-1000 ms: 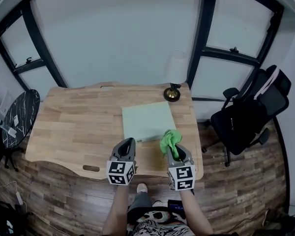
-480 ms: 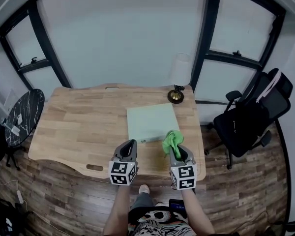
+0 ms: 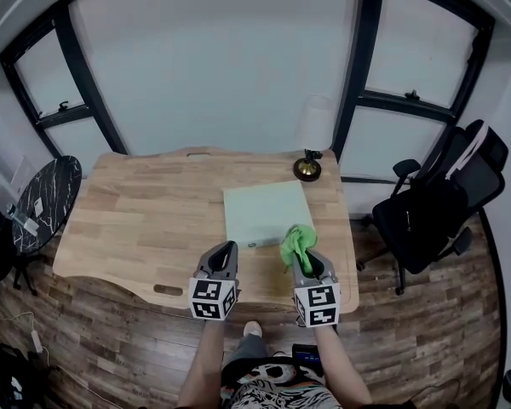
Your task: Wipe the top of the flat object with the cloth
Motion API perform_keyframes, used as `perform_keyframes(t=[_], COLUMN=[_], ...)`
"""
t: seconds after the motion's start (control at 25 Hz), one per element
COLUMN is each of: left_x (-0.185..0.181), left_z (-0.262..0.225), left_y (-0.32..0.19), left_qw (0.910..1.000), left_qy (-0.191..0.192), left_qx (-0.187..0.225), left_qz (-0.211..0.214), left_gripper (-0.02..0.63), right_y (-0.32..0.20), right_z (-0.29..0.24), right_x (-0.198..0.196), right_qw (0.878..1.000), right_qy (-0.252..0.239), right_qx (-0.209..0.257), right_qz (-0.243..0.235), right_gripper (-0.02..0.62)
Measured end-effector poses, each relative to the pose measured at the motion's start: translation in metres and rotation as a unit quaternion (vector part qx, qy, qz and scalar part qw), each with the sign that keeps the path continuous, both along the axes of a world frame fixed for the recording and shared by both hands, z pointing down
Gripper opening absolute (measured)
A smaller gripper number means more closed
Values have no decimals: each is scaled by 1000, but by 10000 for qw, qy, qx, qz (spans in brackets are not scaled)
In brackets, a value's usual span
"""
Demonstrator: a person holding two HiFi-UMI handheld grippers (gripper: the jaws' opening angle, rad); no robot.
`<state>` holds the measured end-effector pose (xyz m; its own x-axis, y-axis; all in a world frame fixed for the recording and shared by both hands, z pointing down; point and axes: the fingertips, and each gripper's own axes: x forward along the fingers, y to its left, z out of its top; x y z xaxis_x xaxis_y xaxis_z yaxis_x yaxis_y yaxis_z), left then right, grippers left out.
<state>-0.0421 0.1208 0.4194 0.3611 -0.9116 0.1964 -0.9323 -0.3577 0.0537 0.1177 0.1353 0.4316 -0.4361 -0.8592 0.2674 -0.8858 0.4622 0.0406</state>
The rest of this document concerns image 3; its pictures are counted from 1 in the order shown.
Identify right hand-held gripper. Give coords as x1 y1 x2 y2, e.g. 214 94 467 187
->
289 251 342 329

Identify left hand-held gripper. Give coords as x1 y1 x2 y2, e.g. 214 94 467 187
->
188 240 242 323

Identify green cloth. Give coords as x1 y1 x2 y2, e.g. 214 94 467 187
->
279 223 319 279

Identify person's left forearm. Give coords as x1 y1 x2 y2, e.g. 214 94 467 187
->
178 320 225 409

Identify person's right forearm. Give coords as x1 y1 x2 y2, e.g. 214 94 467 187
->
313 325 374 409

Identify black device with blue screen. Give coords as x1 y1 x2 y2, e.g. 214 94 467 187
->
291 343 321 368

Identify grey trousers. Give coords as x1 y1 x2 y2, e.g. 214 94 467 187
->
223 334 268 374

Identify white shade brass table lamp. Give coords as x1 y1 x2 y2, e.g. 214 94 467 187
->
292 94 336 182

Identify black bag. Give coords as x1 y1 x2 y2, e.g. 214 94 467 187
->
372 176 469 274

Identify black white patterned shirt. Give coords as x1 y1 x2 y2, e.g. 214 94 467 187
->
221 355 346 409

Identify black marble round table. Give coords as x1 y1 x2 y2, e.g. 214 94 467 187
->
11 155 83 296

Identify clear acrylic stand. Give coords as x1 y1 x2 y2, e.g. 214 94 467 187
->
6 204 39 234

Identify black mesh office chair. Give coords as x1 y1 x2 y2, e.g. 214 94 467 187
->
356 119 510 296

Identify black equipment pile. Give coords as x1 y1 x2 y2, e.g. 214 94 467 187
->
0 334 48 409

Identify black window frame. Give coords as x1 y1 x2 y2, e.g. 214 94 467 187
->
331 0 495 182
0 4 129 157

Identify pink strap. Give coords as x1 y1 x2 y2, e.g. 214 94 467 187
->
445 121 491 182

